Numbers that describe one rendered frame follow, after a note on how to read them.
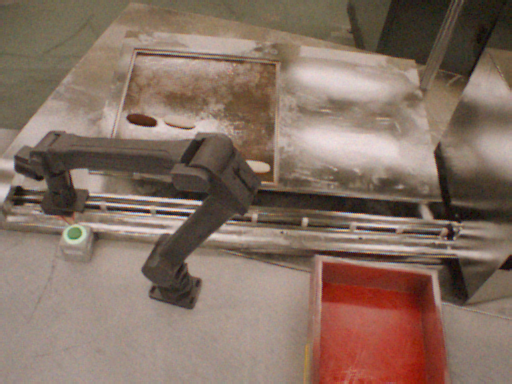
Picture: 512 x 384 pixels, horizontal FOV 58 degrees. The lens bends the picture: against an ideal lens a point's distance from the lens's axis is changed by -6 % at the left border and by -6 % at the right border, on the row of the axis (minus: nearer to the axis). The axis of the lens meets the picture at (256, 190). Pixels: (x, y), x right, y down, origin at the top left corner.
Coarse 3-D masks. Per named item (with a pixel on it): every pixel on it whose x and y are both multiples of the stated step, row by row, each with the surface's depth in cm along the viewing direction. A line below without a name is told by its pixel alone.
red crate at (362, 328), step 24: (336, 288) 126; (360, 288) 127; (336, 312) 121; (360, 312) 122; (384, 312) 122; (408, 312) 123; (336, 336) 117; (360, 336) 117; (384, 336) 118; (408, 336) 119; (336, 360) 113; (360, 360) 113; (384, 360) 114; (408, 360) 114
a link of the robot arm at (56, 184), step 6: (54, 174) 99; (60, 174) 99; (66, 174) 101; (48, 180) 100; (54, 180) 100; (60, 180) 100; (66, 180) 102; (72, 180) 105; (48, 186) 102; (54, 186) 101; (60, 186) 101; (66, 186) 103
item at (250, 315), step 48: (0, 240) 124; (48, 240) 126; (0, 288) 115; (48, 288) 117; (96, 288) 119; (144, 288) 120; (240, 288) 123; (288, 288) 125; (0, 336) 107; (48, 336) 109; (96, 336) 111; (144, 336) 112; (192, 336) 114; (240, 336) 115; (288, 336) 116; (480, 336) 121
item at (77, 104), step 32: (192, 32) 198; (224, 32) 201; (256, 32) 203; (96, 64) 178; (416, 64) 201; (64, 96) 164; (96, 96) 166; (448, 96) 189; (32, 128) 153; (64, 128) 154; (96, 128) 156; (96, 192) 139; (128, 192) 140; (160, 192) 141; (192, 192) 142; (256, 192) 145; (288, 192) 146; (320, 224) 140; (256, 256) 130; (288, 256) 131; (448, 288) 130
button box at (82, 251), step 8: (64, 232) 120; (88, 232) 120; (64, 240) 118; (88, 240) 120; (96, 240) 128; (64, 248) 118; (72, 248) 118; (80, 248) 118; (88, 248) 120; (64, 256) 121; (72, 256) 121; (80, 256) 121; (88, 256) 121
